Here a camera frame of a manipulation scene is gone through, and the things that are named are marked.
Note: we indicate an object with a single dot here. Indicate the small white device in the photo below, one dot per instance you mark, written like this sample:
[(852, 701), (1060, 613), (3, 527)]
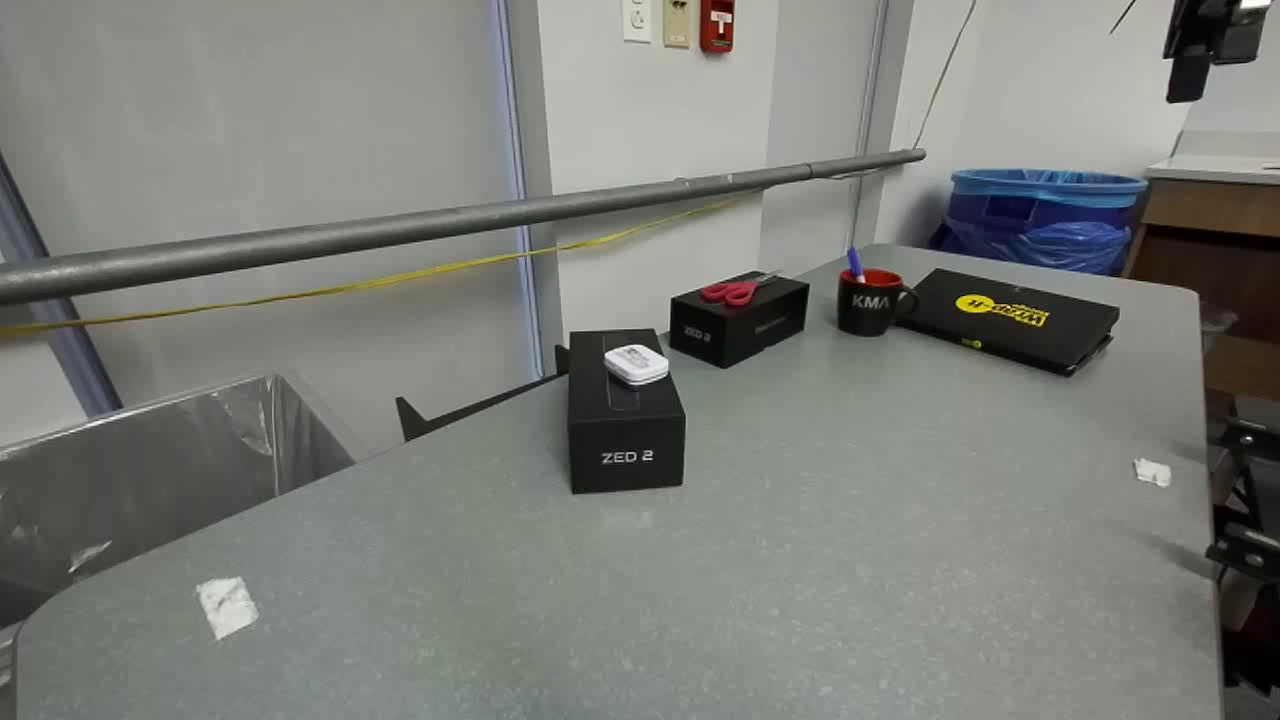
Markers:
[(637, 367)]

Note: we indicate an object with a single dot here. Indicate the black ZED box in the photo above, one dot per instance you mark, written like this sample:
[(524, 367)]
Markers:
[(622, 436)]

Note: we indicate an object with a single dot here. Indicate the black box with scissors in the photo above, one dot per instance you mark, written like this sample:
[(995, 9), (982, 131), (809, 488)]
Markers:
[(725, 336)]

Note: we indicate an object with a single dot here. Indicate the red scissors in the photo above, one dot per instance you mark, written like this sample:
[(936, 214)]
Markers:
[(732, 293)]

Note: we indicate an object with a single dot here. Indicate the black mug red inside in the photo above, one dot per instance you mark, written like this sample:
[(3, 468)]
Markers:
[(869, 300)]

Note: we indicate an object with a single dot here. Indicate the red fire alarm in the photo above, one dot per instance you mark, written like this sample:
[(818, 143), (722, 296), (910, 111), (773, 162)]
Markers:
[(719, 21)]

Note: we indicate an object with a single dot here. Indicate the black folder yellow logo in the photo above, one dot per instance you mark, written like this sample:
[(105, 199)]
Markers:
[(1013, 323)]

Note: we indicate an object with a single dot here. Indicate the blue lined trash bin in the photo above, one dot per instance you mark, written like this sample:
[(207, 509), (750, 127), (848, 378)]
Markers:
[(1049, 219)]

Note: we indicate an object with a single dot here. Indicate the small white tape piece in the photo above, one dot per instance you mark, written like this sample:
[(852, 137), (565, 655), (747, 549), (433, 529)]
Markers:
[(1154, 474)]

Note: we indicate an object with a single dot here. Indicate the grey plastic bin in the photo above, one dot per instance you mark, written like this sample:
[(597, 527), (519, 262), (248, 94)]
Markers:
[(109, 488)]

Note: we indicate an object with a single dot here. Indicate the wooden cabinet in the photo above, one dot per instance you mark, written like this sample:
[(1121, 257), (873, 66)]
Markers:
[(1217, 234)]

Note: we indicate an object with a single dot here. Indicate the white wall switch plate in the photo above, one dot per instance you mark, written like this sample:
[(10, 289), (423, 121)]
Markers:
[(637, 21)]

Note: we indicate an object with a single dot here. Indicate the grey metal rail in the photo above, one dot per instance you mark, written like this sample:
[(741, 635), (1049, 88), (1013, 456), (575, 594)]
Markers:
[(319, 241)]

